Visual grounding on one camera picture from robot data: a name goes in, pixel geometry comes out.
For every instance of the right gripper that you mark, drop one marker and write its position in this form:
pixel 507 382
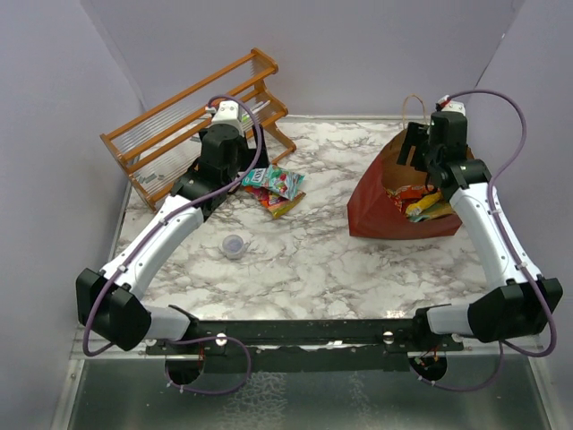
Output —
pixel 417 135

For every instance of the small clear plastic cup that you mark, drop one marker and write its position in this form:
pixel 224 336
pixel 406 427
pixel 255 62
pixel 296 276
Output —
pixel 233 247

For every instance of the red brown paper bag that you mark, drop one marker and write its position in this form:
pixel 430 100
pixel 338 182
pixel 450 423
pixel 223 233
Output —
pixel 372 214

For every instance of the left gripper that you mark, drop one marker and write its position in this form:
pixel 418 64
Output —
pixel 250 153

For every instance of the orange wooden rack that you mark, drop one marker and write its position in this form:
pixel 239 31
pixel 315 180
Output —
pixel 155 148

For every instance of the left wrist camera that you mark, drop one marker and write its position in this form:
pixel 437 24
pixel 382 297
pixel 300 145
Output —
pixel 227 112

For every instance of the orange fruit candy bag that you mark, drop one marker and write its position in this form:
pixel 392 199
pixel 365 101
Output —
pixel 275 204

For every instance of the black mounting rail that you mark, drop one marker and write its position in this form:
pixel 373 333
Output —
pixel 292 346

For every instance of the teal Fox's candy bag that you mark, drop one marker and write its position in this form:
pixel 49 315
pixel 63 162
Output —
pixel 278 180

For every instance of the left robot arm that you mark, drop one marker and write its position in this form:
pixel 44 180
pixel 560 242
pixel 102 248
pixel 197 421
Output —
pixel 109 300

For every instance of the yellow snack bar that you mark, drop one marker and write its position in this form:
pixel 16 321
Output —
pixel 417 208

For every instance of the beige snack packet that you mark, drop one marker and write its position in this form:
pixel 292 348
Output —
pixel 437 211

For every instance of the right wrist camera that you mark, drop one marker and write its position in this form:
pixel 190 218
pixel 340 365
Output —
pixel 447 104

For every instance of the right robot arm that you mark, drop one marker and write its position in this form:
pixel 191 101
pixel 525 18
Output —
pixel 519 297

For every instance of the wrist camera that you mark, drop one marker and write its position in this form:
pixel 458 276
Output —
pixel 447 104
pixel 227 112

